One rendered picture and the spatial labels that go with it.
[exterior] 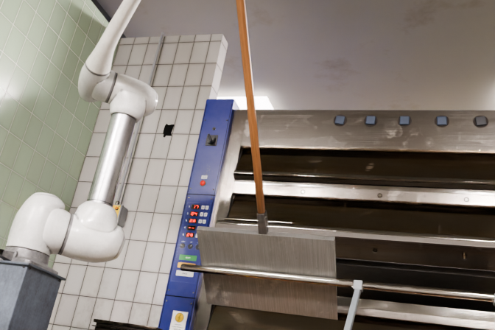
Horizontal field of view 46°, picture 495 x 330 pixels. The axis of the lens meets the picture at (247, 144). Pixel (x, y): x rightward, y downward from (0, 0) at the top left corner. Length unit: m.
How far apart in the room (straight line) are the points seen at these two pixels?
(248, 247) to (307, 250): 0.23
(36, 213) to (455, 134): 1.85
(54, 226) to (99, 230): 0.16
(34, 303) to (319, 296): 1.04
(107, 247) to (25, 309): 0.34
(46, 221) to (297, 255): 0.93
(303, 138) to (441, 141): 0.65
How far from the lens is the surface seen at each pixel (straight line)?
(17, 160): 2.92
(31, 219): 2.18
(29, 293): 2.11
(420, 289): 2.22
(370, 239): 2.52
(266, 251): 2.28
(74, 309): 3.07
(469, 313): 2.59
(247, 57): 1.98
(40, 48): 3.07
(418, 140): 2.84
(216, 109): 3.09
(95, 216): 2.21
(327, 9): 3.98
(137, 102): 2.37
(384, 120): 2.89
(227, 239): 2.31
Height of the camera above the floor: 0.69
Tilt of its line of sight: 24 degrees up
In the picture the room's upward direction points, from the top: 10 degrees clockwise
